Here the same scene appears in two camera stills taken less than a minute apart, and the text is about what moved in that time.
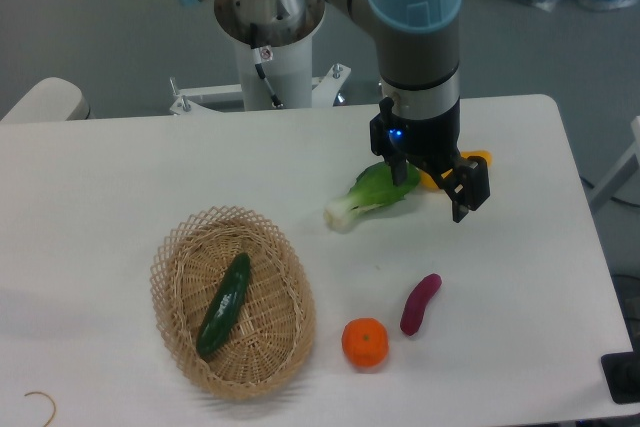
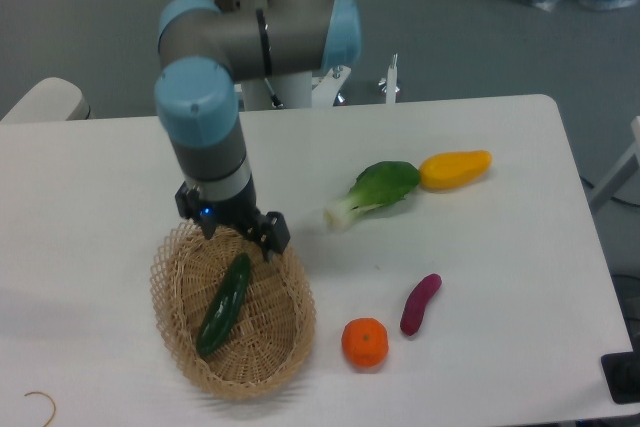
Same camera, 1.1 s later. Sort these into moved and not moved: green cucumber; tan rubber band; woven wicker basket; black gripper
Moved: black gripper
Not moved: tan rubber band; woven wicker basket; green cucumber
